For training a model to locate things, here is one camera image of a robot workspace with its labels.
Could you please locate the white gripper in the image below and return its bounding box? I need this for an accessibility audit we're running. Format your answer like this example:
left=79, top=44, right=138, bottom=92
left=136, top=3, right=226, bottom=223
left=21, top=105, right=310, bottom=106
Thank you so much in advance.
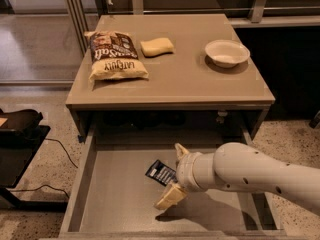
left=154, top=143, right=201, bottom=210

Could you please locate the dark blue rxbar wrapper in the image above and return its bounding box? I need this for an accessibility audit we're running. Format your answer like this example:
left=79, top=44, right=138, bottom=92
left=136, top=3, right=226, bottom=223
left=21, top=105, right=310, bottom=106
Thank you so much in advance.
left=145, top=160, right=177, bottom=186

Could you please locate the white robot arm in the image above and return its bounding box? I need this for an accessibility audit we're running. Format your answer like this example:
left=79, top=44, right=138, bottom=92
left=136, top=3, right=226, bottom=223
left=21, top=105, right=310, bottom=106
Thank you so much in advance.
left=155, top=142, right=320, bottom=215

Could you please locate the open grey top drawer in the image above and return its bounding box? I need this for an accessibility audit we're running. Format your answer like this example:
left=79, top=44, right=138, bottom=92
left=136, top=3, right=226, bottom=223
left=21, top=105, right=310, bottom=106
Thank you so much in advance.
left=44, top=124, right=304, bottom=240

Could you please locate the grey cabinet with counter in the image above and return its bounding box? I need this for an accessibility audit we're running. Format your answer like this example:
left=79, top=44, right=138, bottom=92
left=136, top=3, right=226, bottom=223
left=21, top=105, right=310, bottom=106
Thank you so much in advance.
left=66, top=14, right=275, bottom=136

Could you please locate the yellow sponge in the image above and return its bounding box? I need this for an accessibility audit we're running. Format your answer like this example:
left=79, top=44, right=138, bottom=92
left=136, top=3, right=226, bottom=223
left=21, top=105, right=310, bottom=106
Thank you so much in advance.
left=140, top=38, right=174, bottom=57

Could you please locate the white bowl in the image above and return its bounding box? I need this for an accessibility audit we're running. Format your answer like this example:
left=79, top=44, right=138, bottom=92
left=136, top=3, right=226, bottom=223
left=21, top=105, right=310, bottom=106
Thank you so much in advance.
left=205, top=40, right=250, bottom=68

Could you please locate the brown yellow chip bag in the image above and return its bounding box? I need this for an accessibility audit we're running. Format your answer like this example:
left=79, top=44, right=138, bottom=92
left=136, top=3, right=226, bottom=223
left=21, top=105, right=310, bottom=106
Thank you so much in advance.
left=85, top=31, right=149, bottom=82

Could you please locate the black stand with tray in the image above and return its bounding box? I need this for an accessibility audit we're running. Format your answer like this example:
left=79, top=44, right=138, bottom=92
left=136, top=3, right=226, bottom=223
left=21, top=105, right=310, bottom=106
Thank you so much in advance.
left=0, top=109, right=67, bottom=212

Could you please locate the black floor cable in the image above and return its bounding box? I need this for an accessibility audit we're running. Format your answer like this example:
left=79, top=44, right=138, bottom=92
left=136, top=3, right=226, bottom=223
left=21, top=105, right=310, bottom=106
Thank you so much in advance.
left=9, top=137, right=79, bottom=200

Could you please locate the metal railing frame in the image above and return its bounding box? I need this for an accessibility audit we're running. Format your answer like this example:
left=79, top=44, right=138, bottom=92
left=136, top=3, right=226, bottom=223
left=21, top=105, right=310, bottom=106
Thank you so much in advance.
left=65, top=0, right=320, bottom=50

